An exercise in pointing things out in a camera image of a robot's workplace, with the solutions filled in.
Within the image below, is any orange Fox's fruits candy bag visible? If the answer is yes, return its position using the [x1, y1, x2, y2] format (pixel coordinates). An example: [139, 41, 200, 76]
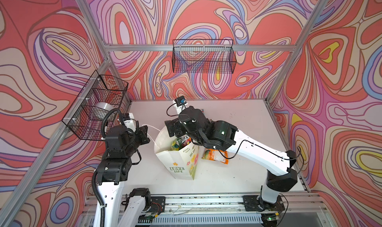
[171, 137, 192, 151]

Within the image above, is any white paper bag with flowers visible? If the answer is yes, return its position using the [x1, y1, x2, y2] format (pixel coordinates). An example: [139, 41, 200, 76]
[148, 125, 200, 180]

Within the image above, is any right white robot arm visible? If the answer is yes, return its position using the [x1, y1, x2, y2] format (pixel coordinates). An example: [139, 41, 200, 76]
[165, 106, 297, 212]

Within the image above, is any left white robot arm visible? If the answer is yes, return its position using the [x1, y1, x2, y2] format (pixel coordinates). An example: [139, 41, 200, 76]
[92, 125, 150, 227]

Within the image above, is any orange snack bag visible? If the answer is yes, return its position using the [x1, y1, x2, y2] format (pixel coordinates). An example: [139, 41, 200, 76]
[202, 148, 229, 164]

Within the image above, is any silver tape roll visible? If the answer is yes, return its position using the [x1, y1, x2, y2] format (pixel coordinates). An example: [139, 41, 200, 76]
[95, 102, 114, 112]

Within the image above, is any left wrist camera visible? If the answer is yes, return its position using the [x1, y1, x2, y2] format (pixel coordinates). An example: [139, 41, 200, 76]
[122, 113, 137, 132]

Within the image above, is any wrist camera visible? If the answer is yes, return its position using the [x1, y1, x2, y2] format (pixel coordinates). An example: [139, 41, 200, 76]
[122, 113, 137, 132]
[174, 96, 187, 107]

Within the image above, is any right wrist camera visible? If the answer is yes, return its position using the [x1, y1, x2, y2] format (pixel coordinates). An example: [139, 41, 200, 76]
[174, 96, 187, 107]

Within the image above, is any black wire basket left wall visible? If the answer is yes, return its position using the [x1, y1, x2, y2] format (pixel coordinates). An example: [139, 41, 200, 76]
[62, 71, 128, 141]

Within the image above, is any black wire basket wall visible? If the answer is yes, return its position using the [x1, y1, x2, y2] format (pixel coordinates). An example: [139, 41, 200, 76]
[62, 71, 128, 141]
[172, 38, 237, 74]

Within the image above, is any black corrugated cable hose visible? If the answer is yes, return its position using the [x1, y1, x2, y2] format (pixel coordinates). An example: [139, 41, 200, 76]
[91, 108, 126, 227]

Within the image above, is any black wire basket back wall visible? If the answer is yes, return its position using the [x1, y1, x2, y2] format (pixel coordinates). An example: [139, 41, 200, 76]
[172, 38, 237, 74]

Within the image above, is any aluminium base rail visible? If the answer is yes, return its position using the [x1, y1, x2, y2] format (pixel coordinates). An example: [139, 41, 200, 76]
[77, 192, 329, 227]

